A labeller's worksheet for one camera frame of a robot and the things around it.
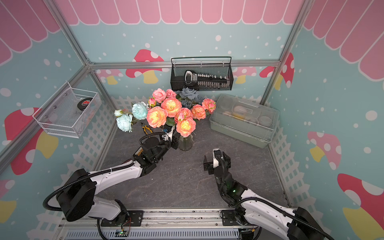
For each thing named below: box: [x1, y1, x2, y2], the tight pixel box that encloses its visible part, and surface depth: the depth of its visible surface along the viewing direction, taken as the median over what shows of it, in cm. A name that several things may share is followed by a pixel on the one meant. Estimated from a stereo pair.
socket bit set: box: [184, 70, 229, 88], surface depth 91 cm
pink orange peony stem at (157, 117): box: [146, 97, 183, 128], surface depth 54 cm
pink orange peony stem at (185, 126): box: [176, 117, 197, 138], surface depth 56 cm
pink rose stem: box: [148, 88, 177, 107], surface depth 60 cm
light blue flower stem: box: [114, 101, 148, 133], surface depth 58 cm
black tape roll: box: [77, 97, 93, 111], surface depth 81 cm
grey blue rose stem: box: [175, 87, 205, 109], surface depth 78 cm
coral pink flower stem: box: [191, 98, 217, 121], surface depth 71 cm
